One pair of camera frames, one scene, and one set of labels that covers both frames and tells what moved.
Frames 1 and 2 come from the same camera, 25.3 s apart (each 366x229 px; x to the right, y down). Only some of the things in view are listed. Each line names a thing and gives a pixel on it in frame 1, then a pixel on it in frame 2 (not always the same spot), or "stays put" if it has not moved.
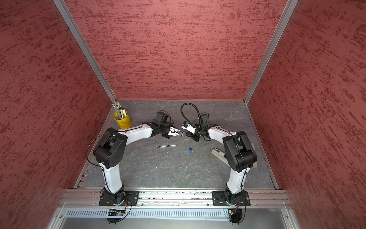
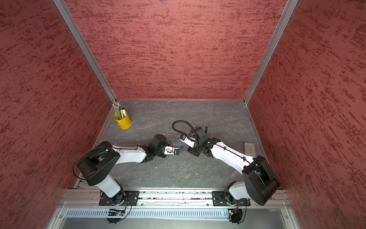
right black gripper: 193,136 → 193,151
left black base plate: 129,198 stays put
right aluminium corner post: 290,6 stays put
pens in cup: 120,113 stays put
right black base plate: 219,199 stays put
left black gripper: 166,135 → 162,155
